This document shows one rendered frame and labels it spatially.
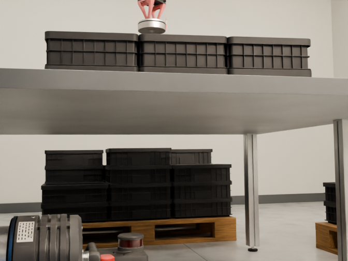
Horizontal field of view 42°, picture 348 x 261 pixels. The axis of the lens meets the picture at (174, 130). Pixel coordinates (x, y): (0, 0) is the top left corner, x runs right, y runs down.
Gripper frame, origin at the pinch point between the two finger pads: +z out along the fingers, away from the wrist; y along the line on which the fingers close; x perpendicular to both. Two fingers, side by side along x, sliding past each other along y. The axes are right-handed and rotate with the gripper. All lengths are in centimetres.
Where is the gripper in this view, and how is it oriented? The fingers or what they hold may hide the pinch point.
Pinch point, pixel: (151, 20)
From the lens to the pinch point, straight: 176.0
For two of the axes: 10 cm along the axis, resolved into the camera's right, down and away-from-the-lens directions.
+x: 8.1, -0.6, -5.9
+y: -5.9, -0.6, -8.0
